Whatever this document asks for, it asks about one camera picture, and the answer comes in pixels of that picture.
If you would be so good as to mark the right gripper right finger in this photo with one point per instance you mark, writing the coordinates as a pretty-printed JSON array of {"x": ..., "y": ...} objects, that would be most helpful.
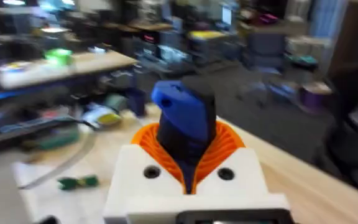
[{"x": 238, "y": 174}]

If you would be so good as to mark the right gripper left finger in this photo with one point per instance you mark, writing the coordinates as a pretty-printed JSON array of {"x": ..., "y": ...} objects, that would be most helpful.
[{"x": 132, "y": 174}]

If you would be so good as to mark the blue electric screwdriver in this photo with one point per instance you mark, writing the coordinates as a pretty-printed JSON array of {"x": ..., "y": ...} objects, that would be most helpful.
[{"x": 183, "y": 109}]

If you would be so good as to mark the small green toy vegetable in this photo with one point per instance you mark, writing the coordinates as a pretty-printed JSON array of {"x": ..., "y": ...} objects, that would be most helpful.
[{"x": 78, "y": 182}]

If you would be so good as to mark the white and yellow roll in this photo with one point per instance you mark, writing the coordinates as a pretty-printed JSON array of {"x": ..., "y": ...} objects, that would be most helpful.
[{"x": 102, "y": 115}]

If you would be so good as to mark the white sheet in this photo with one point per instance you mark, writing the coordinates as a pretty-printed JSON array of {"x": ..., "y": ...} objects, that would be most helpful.
[{"x": 61, "y": 202}]

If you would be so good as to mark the green flat box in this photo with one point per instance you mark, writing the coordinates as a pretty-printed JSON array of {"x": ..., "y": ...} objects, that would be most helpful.
[{"x": 57, "y": 139}]

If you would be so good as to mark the purple spool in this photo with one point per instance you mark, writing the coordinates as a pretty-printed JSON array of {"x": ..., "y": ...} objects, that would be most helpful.
[{"x": 315, "y": 97}]

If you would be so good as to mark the wooden side table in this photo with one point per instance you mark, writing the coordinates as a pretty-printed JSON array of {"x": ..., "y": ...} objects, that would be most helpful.
[{"x": 82, "y": 67}]

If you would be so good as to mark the bright green tub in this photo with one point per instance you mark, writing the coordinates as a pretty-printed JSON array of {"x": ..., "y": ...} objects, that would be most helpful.
[{"x": 58, "y": 56}]

